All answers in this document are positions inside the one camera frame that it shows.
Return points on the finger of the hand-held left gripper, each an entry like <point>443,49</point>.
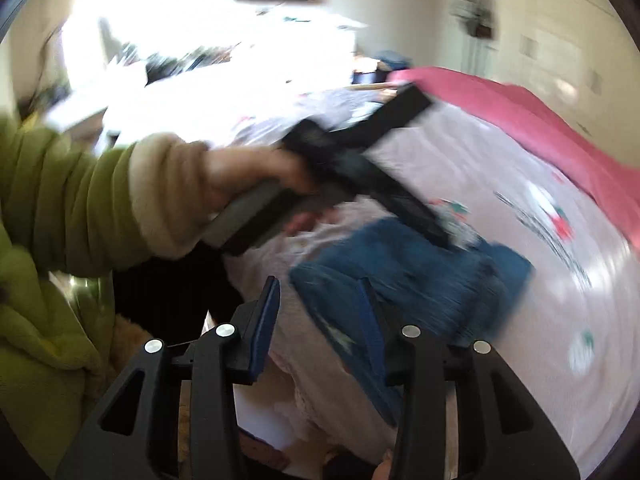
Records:
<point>417,215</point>

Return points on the white wardrobe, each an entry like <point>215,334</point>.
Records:
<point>545,30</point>

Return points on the hanging bags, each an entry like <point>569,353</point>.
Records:
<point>477,15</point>

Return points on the white cluttered desk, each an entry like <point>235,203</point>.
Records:
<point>210,55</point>

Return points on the person's left forearm, green sleeve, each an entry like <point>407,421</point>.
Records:
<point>100,195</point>

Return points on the pink quilt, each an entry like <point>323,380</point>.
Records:
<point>525,125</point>

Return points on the person's left hand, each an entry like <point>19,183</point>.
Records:
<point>245,175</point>

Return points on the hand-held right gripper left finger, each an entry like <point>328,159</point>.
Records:
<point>262,330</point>

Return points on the blue denim pants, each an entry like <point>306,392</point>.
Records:
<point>410,285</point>

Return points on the pink strawberry print bed sheet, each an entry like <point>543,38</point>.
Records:
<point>500,260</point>

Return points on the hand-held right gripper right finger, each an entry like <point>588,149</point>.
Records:
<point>372,330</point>

